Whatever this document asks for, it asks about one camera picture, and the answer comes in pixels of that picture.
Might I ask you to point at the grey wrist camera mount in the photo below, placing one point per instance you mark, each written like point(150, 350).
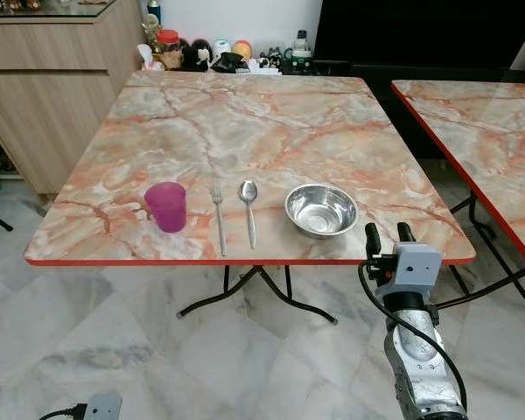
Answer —
point(417, 267)
point(104, 408)

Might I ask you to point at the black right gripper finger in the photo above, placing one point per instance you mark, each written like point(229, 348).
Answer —
point(373, 238)
point(407, 233)

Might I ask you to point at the steel bowl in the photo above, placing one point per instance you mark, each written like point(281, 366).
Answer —
point(321, 211)

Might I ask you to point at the steel fork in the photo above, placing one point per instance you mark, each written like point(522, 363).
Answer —
point(219, 223)

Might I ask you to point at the dark green bottle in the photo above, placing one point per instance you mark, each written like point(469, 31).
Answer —
point(154, 11)

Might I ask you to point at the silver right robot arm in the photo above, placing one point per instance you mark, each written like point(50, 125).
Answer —
point(420, 376)

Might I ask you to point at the light wooden cabinet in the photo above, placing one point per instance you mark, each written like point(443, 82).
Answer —
point(52, 96)

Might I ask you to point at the steel spoon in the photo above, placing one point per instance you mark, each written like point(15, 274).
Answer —
point(248, 192)

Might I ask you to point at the marble-top folding table, bare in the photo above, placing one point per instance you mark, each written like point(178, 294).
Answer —
point(481, 131)

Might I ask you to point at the yellow orange round figurine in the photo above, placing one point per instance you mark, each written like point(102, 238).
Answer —
point(242, 48)

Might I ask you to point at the pink plastic cup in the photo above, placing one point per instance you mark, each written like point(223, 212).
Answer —
point(167, 210)

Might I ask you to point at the marble-top folding table, set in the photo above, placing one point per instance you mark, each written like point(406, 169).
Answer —
point(245, 131)

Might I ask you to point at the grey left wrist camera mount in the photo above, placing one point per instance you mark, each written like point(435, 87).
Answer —
point(104, 408)

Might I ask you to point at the red-lidded glass jar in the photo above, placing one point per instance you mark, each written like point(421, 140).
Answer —
point(167, 50)

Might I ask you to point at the black television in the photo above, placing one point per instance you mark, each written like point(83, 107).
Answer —
point(420, 31)

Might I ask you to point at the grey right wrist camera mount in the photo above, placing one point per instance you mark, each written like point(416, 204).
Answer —
point(417, 267)

